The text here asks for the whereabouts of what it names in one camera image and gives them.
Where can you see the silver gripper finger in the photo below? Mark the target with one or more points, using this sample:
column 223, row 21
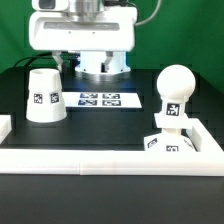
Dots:
column 56, row 55
column 105, row 64

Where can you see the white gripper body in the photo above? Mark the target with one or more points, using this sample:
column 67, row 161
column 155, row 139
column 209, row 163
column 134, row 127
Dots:
column 81, row 25

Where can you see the white lamp shade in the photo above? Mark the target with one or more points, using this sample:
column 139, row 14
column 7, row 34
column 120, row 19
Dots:
column 45, row 102

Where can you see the white lamp bulb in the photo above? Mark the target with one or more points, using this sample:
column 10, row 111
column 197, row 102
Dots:
column 175, row 84

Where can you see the white lamp base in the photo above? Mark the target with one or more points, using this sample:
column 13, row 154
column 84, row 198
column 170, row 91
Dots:
column 170, row 138

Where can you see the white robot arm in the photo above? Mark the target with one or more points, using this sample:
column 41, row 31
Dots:
column 90, row 61

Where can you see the white marker sheet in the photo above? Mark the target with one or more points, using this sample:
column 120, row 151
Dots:
column 101, row 100

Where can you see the white fence frame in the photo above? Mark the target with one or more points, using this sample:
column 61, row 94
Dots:
column 207, row 160

